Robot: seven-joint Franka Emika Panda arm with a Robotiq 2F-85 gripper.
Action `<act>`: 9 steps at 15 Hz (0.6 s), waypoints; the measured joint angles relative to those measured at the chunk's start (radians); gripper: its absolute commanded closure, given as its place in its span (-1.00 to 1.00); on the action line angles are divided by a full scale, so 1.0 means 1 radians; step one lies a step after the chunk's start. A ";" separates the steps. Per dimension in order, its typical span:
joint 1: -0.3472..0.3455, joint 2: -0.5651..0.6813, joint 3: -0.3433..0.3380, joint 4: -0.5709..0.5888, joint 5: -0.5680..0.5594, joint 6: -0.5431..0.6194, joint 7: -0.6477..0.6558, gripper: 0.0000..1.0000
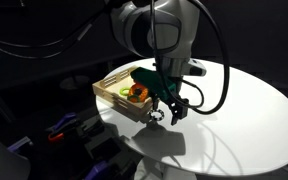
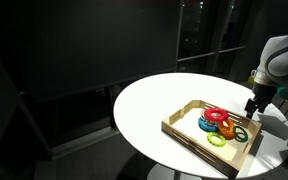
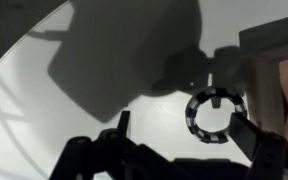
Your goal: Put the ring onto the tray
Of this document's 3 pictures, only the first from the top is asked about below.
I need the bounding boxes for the purple edged bar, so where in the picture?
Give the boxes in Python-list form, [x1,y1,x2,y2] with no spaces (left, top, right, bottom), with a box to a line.
[6,135,34,153]

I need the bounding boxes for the black and white beaded ring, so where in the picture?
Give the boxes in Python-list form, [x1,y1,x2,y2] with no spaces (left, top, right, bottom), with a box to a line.
[148,108,166,123]

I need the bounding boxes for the black hanging cable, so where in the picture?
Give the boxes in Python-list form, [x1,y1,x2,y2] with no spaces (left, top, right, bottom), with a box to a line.
[0,9,95,49]

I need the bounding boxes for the black cable with grey sleeve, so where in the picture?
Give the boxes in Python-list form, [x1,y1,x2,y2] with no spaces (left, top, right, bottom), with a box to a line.
[0,3,118,60]

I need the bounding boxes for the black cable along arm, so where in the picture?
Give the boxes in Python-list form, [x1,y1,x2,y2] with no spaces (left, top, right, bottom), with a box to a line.
[149,0,192,110]

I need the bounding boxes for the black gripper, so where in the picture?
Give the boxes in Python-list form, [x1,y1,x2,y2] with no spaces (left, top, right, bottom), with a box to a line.
[152,75,191,127]

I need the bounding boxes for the grey chair shell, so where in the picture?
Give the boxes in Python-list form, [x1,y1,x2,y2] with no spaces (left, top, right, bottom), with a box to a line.
[0,127,31,180]

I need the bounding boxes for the purple clamp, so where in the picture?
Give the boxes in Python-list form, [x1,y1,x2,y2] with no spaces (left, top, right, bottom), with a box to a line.
[83,160,111,180]
[53,112,79,132]

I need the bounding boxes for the lime green toothed ring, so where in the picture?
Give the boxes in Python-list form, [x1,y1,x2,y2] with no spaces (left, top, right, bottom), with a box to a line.
[118,86,132,97]

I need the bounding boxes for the thick black looping cable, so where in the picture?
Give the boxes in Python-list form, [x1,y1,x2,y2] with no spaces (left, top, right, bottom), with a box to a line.
[183,0,231,116]

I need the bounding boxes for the orange clamp handle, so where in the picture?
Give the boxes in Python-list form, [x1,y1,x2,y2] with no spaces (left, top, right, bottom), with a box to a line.
[47,131,65,143]

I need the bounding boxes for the thin black cable loop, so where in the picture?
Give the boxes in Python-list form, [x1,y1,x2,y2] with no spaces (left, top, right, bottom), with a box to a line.
[179,77,206,109]

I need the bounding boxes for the dark green toothed ring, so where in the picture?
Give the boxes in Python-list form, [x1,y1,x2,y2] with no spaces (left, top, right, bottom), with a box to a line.
[126,94,142,104]

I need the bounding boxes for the wooden slatted tray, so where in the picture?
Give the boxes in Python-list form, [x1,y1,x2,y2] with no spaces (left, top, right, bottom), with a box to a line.
[92,64,155,123]

